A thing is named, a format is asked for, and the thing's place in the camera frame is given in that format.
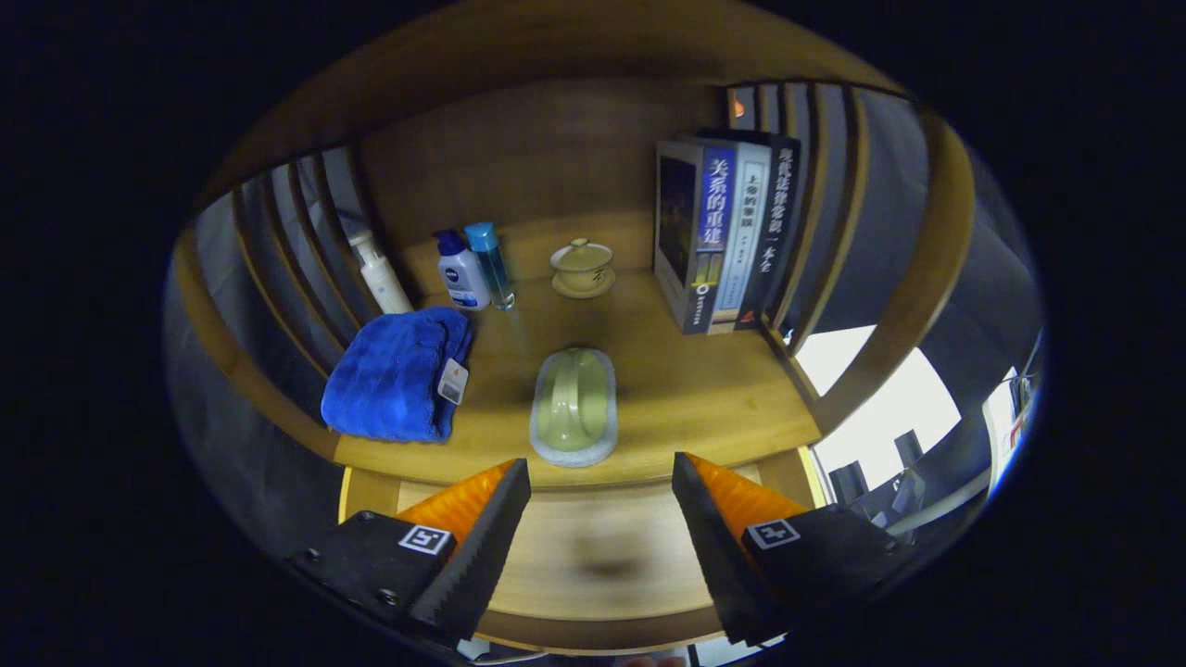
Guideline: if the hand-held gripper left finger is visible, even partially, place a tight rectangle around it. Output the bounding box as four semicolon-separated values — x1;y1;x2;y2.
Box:
287;458;533;645

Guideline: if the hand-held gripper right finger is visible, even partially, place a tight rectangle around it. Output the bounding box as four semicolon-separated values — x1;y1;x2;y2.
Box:
672;451;914;647

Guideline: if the wooden drawer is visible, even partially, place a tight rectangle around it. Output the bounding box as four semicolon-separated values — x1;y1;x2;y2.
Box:
338;449;830;654

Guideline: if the wooden countertop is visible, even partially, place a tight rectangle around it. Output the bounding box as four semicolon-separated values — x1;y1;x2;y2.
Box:
334;269;824;492

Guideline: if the wooden cabinet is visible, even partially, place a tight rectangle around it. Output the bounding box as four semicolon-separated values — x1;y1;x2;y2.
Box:
171;0;978;464

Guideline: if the blue towel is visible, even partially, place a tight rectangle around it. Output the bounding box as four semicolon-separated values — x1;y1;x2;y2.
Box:
321;307;475;444

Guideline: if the white blue-capped lotion bottle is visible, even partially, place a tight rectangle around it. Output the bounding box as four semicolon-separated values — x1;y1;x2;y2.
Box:
434;229;492;310

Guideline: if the teal clear bottle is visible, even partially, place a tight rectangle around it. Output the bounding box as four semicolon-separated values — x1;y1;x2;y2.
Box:
464;221;516;311

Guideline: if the white pump bottle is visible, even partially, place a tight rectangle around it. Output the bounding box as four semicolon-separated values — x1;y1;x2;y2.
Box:
347;227;415;316

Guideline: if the beige lidded teacup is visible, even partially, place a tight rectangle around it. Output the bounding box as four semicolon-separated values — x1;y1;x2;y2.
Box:
549;238;617;299

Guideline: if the pale-spine book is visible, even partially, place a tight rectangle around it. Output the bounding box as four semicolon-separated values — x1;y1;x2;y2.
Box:
712;141;773;333

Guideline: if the blue-spine book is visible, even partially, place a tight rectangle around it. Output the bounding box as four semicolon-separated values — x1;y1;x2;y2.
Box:
653;139;738;335

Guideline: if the black-spine book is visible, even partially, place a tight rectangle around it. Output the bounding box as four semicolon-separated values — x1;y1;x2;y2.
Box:
741;130;802;330

